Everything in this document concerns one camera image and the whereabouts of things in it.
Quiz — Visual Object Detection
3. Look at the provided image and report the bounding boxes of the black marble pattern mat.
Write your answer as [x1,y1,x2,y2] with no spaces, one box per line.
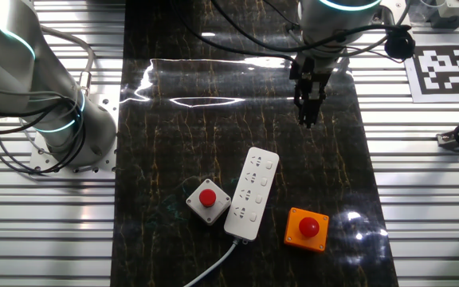
[109,0,400,287]

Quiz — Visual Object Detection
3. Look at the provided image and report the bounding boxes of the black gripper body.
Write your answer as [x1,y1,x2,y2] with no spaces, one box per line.
[288,54,336,101]

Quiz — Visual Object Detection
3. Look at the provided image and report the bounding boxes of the grey box red button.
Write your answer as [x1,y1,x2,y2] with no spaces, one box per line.
[185,178,233,227]

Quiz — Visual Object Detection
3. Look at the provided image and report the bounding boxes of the grey power strip cable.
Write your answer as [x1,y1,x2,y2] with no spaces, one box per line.
[182,237,241,287]

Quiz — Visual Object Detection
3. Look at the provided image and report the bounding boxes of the thick grey robot hose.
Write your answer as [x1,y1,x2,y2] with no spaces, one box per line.
[40,26,96,97]

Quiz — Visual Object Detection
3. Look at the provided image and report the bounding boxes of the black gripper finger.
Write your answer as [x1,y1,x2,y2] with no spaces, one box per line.
[295,89,312,128]
[311,87,328,129]

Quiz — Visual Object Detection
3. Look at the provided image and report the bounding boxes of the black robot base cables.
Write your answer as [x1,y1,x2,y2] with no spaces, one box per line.
[0,97,89,176]

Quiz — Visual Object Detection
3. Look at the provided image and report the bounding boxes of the black white marker sheet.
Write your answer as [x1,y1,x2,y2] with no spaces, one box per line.
[403,42,459,104]

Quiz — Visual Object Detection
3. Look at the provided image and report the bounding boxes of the white box device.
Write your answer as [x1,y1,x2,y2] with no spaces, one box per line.
[430,0,459,29]

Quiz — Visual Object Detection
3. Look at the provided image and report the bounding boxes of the orange box red button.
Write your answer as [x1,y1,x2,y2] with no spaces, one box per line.
[284,206,330,253]

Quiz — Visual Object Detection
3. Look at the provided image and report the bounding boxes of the white four-socket power strip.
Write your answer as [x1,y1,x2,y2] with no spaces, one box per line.
[223,146,281,242]

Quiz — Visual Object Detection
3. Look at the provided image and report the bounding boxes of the clear plastic container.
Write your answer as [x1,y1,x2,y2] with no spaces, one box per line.
[409,0,434,23]

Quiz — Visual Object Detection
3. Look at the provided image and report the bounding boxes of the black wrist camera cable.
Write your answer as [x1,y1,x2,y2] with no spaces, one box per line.
[173,0,416,63]

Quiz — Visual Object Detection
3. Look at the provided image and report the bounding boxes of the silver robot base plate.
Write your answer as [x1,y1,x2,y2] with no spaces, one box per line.
[28,93,120,175]

